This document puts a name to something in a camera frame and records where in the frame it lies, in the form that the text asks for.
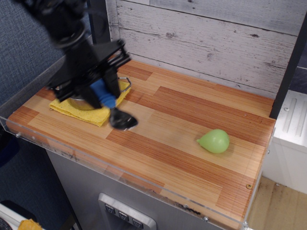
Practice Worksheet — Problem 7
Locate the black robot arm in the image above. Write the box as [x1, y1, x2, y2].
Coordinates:
[19, 0, 130, 108]

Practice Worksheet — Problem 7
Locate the yellow object bottom corner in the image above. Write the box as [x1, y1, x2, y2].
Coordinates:
[18, 219, 43, 230]

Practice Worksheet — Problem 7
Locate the green toy pear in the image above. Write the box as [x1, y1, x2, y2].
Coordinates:
[197, 129, 230, 153]

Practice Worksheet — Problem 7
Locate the blue handled metal spoon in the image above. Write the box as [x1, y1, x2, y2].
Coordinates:
[90, 79, 139, 131]

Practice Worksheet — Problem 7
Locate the stainless steel pot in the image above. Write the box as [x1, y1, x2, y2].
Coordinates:
[49, 77, 132, 111]

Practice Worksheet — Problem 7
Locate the black vertical post right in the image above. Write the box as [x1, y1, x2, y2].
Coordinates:
[270, 15, 307, 119]

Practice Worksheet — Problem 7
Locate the silver control panel with buttons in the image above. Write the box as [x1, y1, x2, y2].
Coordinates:
[98, 193, 157, 230]

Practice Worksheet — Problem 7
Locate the yellow folded cloth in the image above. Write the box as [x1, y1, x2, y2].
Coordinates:
[55, 90, 130, 127]

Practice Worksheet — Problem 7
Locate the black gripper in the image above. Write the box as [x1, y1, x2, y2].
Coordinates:
[46, 40, 130, 109]

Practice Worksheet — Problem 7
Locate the clear acrylic table guard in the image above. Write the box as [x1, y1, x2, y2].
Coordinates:
[7, 45, 274, 230]

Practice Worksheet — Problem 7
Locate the white aluminium ledge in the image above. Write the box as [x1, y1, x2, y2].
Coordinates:
[262, 90, 307, 193]

